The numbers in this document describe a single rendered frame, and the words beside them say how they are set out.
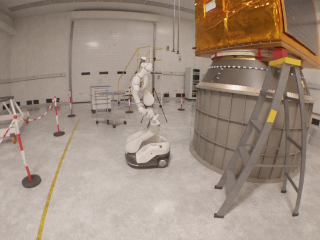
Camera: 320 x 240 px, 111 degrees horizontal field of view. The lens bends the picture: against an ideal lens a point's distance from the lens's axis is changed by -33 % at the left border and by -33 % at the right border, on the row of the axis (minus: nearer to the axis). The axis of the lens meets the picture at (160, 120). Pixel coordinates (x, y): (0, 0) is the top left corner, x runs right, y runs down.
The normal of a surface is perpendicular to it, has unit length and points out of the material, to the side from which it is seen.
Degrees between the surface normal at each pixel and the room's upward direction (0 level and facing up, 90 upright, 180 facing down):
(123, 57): 90
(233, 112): 90
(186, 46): 90
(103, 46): 90
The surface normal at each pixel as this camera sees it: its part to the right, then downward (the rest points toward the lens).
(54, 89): 0.35, 0.24
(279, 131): -0.18, 0.24
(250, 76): -0.53, -0.29
